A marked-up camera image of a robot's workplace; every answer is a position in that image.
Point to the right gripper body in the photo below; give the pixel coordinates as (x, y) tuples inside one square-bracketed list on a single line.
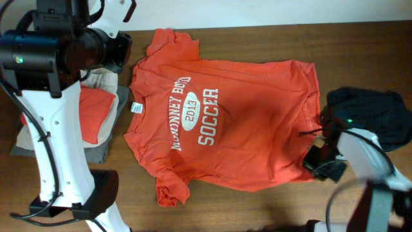
[(324, 161)]

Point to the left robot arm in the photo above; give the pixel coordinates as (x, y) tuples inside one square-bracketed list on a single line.
[(41, 64)]

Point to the folded red shirt on stack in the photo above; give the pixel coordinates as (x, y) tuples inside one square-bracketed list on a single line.
[(61, 115)]

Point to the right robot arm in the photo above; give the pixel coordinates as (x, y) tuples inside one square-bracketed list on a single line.
[(385, 204)]

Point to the black garment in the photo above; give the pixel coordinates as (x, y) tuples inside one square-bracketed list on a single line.
[(383, 113)]

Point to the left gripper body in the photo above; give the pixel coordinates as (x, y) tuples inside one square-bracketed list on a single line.
[(116, 53)]

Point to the folded beige garment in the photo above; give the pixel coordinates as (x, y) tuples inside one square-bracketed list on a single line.
[(106, 83)]

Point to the folded grey garment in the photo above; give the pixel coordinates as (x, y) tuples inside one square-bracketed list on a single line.
[(96, 155)]

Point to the red soccer t-shirt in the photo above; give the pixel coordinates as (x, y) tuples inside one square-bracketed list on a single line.
[(239, 125)]

